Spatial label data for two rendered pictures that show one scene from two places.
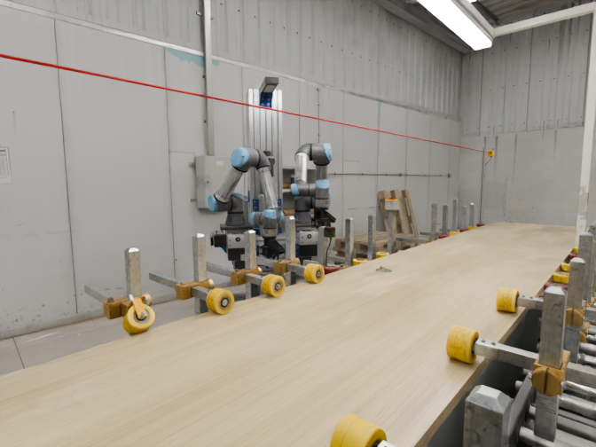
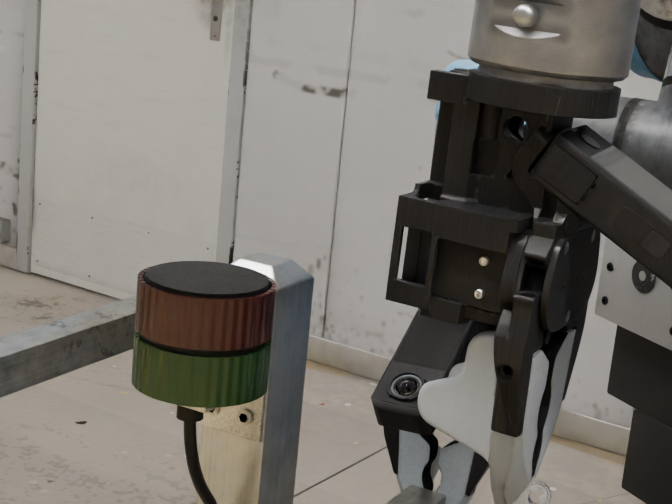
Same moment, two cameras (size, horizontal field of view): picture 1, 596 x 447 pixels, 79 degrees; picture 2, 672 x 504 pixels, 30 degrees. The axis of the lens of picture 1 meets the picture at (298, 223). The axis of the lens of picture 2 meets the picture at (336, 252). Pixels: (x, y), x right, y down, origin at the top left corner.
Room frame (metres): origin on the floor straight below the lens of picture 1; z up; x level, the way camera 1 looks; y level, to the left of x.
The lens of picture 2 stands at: (1.79, -0.69, 1.25)
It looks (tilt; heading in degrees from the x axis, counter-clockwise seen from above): 14 degrees down; 75
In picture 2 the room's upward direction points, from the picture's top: 6 degrees clockwise
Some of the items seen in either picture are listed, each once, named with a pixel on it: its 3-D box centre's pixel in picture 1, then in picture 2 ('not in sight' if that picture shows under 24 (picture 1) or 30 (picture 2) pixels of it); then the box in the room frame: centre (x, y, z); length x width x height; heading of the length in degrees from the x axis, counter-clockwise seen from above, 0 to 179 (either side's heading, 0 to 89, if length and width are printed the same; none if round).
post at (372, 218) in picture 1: (371, 252); not in sight; (2.27, -0.47, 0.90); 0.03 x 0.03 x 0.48; 48
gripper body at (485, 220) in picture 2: (321, 217); (510, 201); (2.02, -0.13, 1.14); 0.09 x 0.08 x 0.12; 137
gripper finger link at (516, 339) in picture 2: not in sight; (523, 342); (2.02, -0.16, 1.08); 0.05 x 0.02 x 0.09; 47
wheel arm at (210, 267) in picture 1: (234, 273); not in sight; (1.54, 0.28, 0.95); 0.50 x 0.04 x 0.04; 48
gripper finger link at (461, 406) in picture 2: not in sight; (473, 417); (2.01, -0.14, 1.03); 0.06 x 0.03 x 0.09; 137
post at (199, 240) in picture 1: (200, 295); not in sight; (1.34, 0.37, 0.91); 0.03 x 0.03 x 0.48; 48
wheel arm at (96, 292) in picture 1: (106, 297); not in sight; (1.22, 0.67, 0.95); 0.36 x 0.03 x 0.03; 48
